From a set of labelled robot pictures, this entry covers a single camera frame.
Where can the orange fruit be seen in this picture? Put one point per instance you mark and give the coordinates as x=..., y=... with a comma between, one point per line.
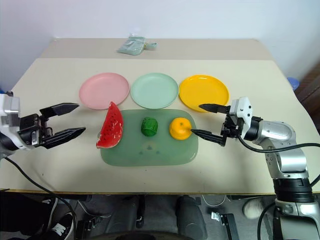
x=178, y=128

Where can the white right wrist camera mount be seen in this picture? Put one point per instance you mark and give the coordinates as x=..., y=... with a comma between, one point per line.
x=243, y=107

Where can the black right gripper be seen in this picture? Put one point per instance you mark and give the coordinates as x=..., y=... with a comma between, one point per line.
x=232, y=127

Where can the pink round plate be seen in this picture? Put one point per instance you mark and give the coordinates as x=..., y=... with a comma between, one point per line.
x=103, y=90

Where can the light green round plate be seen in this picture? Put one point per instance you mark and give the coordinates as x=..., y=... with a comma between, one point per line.
x=154, y=90

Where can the black and white sneaker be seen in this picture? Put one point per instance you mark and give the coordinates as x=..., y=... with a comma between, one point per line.
x=50, y=207
x=61, y=227

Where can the brown wooden furniture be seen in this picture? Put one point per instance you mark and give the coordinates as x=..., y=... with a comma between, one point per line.
x=311, y=85

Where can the red watermelon slice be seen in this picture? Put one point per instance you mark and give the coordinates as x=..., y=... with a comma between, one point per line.
x=111, y=130

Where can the green vegetable toy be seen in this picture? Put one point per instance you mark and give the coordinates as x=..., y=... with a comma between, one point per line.
x=149, y=127

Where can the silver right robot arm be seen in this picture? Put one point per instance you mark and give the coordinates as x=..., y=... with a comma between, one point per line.
x=277, y=132

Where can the white shoe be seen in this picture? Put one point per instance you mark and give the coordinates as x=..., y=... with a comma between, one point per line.
x=252, y=208

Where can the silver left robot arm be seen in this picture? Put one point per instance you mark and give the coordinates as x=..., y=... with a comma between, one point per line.
x=5, y=142

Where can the small light green dish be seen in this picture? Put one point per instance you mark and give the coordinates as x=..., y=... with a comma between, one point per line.
x=151, y=45

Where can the blue round object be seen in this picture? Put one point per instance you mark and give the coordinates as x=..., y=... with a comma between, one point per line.
x=293, y=82

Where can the translucent green rectangular tray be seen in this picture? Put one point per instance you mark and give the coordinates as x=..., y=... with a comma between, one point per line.
x=150, y=152

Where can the yellow round plate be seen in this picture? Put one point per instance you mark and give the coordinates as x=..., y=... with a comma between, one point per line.
x=203, y=91

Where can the black metal bracket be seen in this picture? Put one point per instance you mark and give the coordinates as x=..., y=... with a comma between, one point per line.
x=226, y=225

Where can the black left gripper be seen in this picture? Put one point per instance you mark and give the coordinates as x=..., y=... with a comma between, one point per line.
x=30, y=127

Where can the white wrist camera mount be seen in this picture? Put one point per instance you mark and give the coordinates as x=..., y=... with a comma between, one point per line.
x=10, y=107
x=243, y=107

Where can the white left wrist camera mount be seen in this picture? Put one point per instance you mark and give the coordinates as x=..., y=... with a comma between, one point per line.
x=10, y=107

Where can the dark rounded shape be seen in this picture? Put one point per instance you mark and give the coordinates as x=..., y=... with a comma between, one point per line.
x=191, y=217

